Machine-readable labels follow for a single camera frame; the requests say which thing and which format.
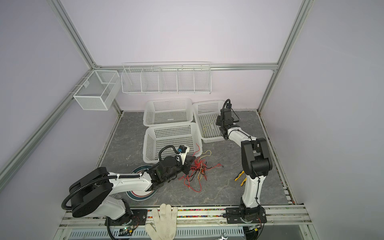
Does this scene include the white wire wall shelf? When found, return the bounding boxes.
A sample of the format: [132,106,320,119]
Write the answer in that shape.
[121,62,212,94]

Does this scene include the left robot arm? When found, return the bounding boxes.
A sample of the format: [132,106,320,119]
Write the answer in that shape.
[61,154,196,223]

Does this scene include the yellow black pliers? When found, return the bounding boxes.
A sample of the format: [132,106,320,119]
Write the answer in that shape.
[234,170,247,187]

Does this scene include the front white plastic basket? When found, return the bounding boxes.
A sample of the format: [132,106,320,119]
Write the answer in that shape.
[143,123,203,164]

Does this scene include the red cable bundle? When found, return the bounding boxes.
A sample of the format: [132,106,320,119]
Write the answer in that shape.
[178,143,224,193]

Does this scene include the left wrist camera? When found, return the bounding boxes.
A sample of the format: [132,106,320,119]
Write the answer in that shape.
[177,145,190,165]

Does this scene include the white mesh wall box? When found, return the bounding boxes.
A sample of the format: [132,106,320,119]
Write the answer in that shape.
[74,70,122,111]

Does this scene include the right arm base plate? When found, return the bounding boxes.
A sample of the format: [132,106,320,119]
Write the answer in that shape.
[223,206,267,224]

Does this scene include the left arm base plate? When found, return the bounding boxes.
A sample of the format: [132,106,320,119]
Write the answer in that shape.
[109,209,148,227]

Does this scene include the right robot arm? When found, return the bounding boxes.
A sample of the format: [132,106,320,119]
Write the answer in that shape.
[217,108,273,221]

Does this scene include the back left white basket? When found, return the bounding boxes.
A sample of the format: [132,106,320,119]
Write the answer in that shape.
[143,98,194,127]

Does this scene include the back right white basket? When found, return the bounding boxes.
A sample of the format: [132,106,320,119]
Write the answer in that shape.
[191,100,241,144]

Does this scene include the white plate green rim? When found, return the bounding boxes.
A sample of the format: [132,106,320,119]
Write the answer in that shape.
[126,165,158,201]

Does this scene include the white gloved hand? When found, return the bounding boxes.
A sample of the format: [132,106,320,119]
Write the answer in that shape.
[145,204,179,240]

